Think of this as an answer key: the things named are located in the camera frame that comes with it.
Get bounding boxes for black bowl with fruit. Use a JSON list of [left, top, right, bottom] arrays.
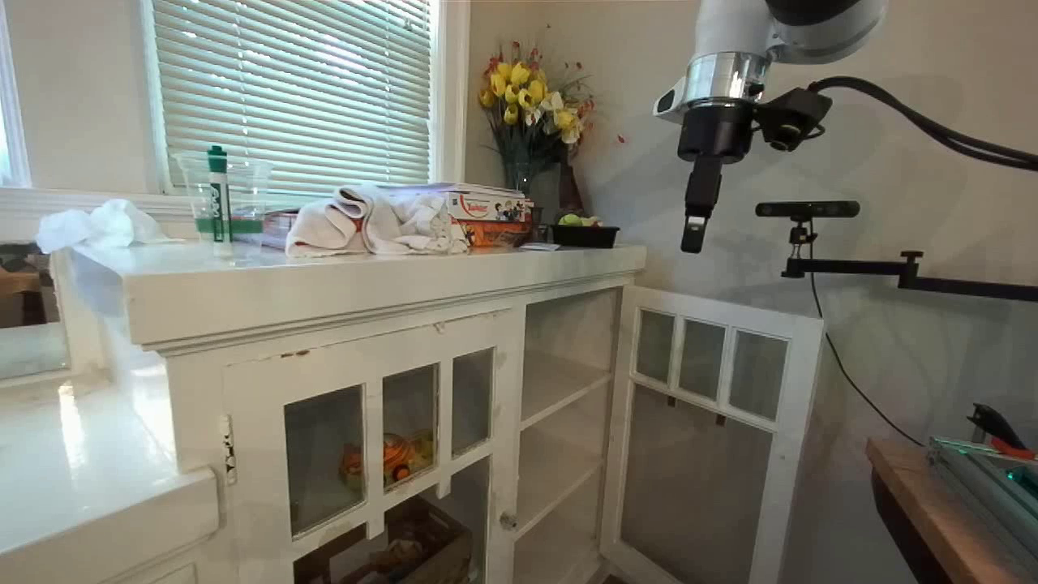
[[553, 213, 618, 250]]

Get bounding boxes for orange toy inside cabinet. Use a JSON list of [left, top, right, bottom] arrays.
[[339, 432, 435, 486]]

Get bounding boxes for white glass-door cabinet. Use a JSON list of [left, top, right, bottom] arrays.
[[72, 243, 646, 584]]

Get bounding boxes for white window blinds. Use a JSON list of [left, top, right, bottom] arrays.
[[150, 0, 435, 198]]

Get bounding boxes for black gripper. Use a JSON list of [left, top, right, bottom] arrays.
[[678, 105, 752, 253]]

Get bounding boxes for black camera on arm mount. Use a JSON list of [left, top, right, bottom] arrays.
[[752, 198, 1038, 306]]

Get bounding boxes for green and white bottle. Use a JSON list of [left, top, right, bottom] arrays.
[[198, 148, 262, 243]]

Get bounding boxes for open white cabinet door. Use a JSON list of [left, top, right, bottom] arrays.
[[599, 287, 824, 584]]

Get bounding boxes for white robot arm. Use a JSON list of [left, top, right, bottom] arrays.
[[652, 0, 886, 253]]

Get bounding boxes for white towel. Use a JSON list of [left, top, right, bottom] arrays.
[[287, 181, 538, 257]]

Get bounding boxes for wooden table with items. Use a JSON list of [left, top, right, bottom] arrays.
[[865, 404, 1038, 584]]

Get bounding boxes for yellow flower bouquet in vase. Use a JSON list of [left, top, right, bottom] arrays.
[[477, 42, 595, 220]]

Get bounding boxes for brown basket inside cabinet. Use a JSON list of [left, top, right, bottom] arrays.
[[292, 501, 474, 584]]

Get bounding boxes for crumpled white plastic bag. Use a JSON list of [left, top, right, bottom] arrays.
[[35, 198, 167, 253]]

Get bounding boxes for orange board game box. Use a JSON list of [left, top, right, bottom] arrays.
[[460, 220, 534, 253]]

